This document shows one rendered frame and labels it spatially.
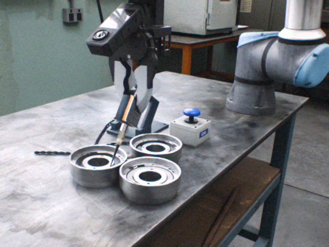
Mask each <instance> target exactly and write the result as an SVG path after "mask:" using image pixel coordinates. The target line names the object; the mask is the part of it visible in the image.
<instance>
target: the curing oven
mask: <svg viewBox="0 0 329 247"><path fill-rule="evenodd" d="M240 6H241V0H164V16H163V25H164V26H169V27H171V31H173V32H182V33H191V34H200V39H204V38H205V35H207V34H214V33H220V32H227V31H228V33H229V34H233V31H235V30H238V25H239V16H240Z"/></svg>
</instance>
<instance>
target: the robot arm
mask: <svg viewBox="0 0 329 247"><path fill-rule="evenodd" d="M322 8H323V0H287V4H286V16H285V28H284V29H283V30H282V31H281V32H275V31H265V32H245V33H243V34H241V35H240V38H239V44H238V46H237V58H236V67H235V76H234V83H233V85H232V88H231V90H230V92H229V94H228V96H227V99H226V108H228V109H229V110H231V111H233V112H236V113H240V114H245V115H254V116H264V115H271V114H273V113H275V112H276V107H277V103H276V96H275V91H274V87H273V84H274V80H277V81H281V82H285V83H289V84H293V85H294V86H302V87H309V88H312V87H315V86H317V85H318V84H319V83H320V82H321V81H322V80H323V79H324V77H325V76H326V74H327V73H328V71H329V45H328V44H325V39H326V34H325V33H324V32H323V30H322V29H321V16H322ZM163 16H164V0H128V4H125V3H122V4H121V5H120V6H119V7H118V8H117V9H116V10H115V11H114V12H113V13H112V14H111V15H110V16H109V17H108V18H107V19H106V20H105V21H104V22H103V23H102V24H101V25H100V26H99V27H98V28H97V29H96V30H95V31H94V32H93V34H92V35H91V36H90V37H88V38H87V39H86V40H85V42H86V45H87V47H88V49H89V51H90V53H91V54H94V55H101V56H107V57H109V58H108V60H109V68H110V71H111V75H112V80H113V82H114V84H115V88H116V91H117V93H118V96H119V98H120V100H121V99H122V96H123V95H129V94H128V92H129V90H130V89H131V88H132V87H133V86H134V85H135V84H136V83H137V89H136V95H137V101H136V107H137V109H138V112H139V113H140V114H142V113H144V111H145V110H146V108H147V107H148V104H149V101H150V99H151V96H152V95H153V94H154V93H155V92H156V91H158V90H159V88H160V86H161V81H160V78H158V77H156V76H155V75H156V73H157V69H158V58H160V57H161V51H162V56H163V57H165V56H169V55H170V47H171V27H169V26H164V25H163ZM167 35H169V40H168V49H166V50H165V40H166V36H167ZM161 37H163V45H162V44H161ZM131 59H134V60H135V62H136V63H137V64H138V63H141V64H142V65H140V66H139V67H138V68H137V69H136V70H135V71H134V72H133V71H132V60H131Z"/></svg>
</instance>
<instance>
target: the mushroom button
mask: <svg viewBox="0 0 329 247"><path fill-rule="evenodd" d="M183 114H184V115H186V116H188V117H189V120H191V121H193V120H194V117H197V116H199V115H200V111H199V110H198V109H195V108H187V109H184V111H183Z"/></svg>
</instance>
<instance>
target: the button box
mask: <svg viewBox="0 0 329 247"><path fill-rule="evenodd" d="M210 131H211V121H210V120H206V119H201V118H197V117H194V120H193V121H191V120H189V117H188V116H186V115H185V116H182V117H180V118H178V119H176V120H174V121H171V122H170V135H171V136H175V137H177V139H179V140H180V141H181V143H182V144H184V145H187V146H191V147H194V148H196V147H197V146H199V145H200V144H202V143H204V142H205V141H207V140H209V138H210Z"/></svg>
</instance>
